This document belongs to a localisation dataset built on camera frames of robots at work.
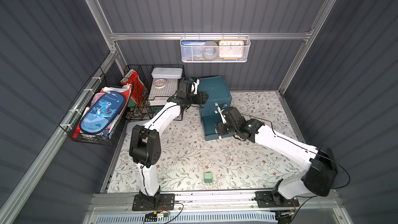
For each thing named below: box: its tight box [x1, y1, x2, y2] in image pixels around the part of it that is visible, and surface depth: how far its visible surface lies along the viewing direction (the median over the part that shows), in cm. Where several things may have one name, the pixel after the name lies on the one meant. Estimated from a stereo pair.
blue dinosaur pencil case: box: [79, 90, 126, 135], surface depth 67 cm
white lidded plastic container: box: [151, 66, 183, 79], surface depth 104 cm
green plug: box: [204, 171, 213, 184], surface depth 82 cm
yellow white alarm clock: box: [218, 39, 245, 61], surface depth 90 cm
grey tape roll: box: [202, 40, 220, 60], surface depth 89 cm
